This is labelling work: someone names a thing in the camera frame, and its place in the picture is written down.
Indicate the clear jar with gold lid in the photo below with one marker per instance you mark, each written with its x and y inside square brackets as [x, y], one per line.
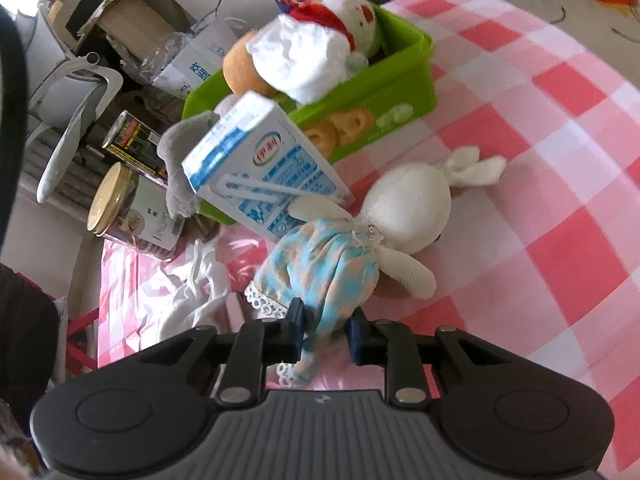
[130, 210]

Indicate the brown cardboard box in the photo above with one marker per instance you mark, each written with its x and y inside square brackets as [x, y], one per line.
[135, 15]

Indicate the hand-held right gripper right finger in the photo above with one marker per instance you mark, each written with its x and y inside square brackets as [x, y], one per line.
[356, 342]

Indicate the red stool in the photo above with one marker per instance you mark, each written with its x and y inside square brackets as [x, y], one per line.
[80, 345]

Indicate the white snowman plush red scarf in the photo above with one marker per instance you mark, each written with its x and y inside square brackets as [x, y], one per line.
[305, 55]

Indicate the dark printed tin can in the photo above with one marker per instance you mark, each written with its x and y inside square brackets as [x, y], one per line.
[132, 142]

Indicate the grey quilted cloth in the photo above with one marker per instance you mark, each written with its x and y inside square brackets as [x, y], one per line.
[182, 160]

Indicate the white plastic shopping bag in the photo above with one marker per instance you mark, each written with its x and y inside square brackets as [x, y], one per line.
[195, 60]

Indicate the red white checked tablecloth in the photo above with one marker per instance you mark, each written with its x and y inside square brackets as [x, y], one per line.
[525, 210]

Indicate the white fabric gloves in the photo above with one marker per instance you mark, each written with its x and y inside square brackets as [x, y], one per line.
[200, 300]

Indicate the grey white office chair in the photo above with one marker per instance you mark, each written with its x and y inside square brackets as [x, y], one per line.
[75, 110]

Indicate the burger plush toy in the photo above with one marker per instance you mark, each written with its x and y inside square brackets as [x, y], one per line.
[237, 67]

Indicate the cream rabbit plush blue dress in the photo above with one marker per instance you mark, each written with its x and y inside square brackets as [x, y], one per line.
[400, 205]

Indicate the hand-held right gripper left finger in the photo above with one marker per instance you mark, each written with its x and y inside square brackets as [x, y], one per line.
[296, 330]

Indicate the black curved band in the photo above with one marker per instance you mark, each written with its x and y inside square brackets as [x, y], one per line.
[11, 110]

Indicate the blue white milk carton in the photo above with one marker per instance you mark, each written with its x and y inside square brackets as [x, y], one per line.
[260, 170]

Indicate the dark cloth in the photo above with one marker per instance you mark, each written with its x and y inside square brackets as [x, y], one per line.
[25, 320]

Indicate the green plastic bin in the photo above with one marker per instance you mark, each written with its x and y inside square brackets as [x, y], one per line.
[390, 90]

